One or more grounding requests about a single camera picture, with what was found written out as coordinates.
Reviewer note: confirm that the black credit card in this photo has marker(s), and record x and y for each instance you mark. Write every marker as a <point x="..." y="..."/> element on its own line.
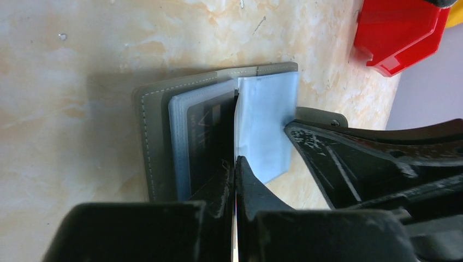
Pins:
<point x="209" y="125"/>

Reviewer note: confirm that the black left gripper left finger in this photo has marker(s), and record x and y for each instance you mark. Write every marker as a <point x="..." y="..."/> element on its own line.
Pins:
<point x="198" y="229"/>

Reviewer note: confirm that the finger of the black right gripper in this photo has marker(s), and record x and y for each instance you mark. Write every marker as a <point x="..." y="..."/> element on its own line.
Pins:
<point x="415" y="173"/>

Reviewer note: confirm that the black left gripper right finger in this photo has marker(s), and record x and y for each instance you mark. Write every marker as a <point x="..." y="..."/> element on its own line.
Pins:
<point x="271" y="230"/>

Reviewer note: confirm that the yellow cloth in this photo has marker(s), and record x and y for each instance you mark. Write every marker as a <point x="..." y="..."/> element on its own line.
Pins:
<point x="455" y="15"/>

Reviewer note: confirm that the red plastic bin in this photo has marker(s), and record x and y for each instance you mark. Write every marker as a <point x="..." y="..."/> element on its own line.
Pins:
<point x="395" y="35"/>

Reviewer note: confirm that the grey leather card holder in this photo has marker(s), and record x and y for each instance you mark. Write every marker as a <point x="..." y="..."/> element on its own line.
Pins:
<point x="266" y="101"/>

